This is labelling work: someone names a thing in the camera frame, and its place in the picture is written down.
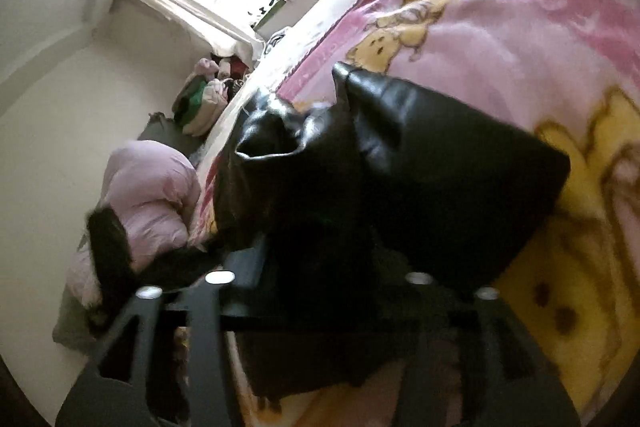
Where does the black leather jacket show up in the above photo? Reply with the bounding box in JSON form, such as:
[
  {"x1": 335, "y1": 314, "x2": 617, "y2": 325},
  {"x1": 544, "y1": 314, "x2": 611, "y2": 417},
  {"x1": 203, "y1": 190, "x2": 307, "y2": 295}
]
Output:
[{"x1": 144, "y1": 60, "x2": 573, "y2": 403}]

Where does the pink rolled duvet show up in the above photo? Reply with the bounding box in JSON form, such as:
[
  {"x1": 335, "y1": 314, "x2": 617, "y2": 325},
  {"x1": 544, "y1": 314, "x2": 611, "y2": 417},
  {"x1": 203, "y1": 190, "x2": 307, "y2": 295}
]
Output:
[{"x1": 64, "y1": 138, "x2": 202, "y2": 308}]

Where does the cream window curtain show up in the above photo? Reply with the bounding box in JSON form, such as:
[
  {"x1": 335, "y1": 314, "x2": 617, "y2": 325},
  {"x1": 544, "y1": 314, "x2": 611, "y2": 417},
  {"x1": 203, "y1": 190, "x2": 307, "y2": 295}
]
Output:
[{"x1": 138, "y1": 0, "x2": 264, "y2": 69}]

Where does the folded clothes pile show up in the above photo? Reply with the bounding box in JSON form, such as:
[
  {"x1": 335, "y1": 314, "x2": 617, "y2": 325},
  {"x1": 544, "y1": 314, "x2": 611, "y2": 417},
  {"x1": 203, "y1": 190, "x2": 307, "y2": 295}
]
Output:
[{"x1": 171, "y1": 53, "x2": 250, "y2": 136}]

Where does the pink cartoon bear blanket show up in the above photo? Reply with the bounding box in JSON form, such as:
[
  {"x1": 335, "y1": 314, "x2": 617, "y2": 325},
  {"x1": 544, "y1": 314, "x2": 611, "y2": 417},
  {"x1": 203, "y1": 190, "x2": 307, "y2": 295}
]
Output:
[{"x1": 193, "y1": 0, "x2": 639, "y2": 426}]

